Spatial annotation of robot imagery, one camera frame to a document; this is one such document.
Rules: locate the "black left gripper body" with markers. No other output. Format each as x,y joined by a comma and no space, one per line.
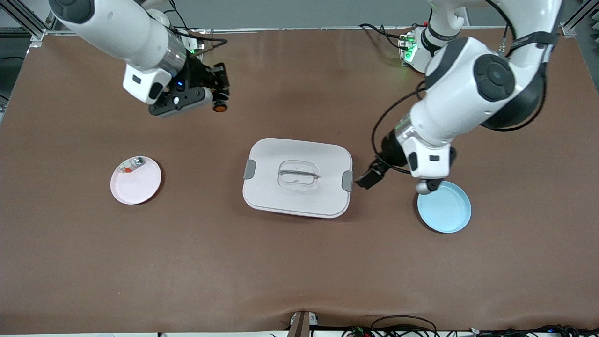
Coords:
390,153

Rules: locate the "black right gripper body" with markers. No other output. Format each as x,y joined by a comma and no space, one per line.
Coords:
197,75

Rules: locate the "orange and black switch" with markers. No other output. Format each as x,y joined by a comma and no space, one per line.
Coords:
220,107

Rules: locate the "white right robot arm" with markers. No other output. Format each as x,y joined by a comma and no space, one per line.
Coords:
117,32

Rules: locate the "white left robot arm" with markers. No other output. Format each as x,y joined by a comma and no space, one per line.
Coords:
468,93

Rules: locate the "grey container latch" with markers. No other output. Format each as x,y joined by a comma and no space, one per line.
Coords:
347,181
249,169

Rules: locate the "white lidded container box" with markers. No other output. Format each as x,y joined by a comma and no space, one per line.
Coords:
299,196

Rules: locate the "light blue round plate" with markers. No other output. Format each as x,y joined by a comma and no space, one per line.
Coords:
444,210

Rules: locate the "small silver metal part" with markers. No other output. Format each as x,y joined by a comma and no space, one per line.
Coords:
139,162

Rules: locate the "brown table cover sheet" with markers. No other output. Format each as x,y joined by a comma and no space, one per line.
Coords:
299,262

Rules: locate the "small white orange part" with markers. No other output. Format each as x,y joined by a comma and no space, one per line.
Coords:
125,168

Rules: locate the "pink round plate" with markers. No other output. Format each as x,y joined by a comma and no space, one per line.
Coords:
138,187

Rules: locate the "brown camera mount post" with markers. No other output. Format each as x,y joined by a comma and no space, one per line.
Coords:
299,325

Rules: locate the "aluminium frame profile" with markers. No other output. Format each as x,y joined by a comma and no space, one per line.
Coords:
568,29
35,30

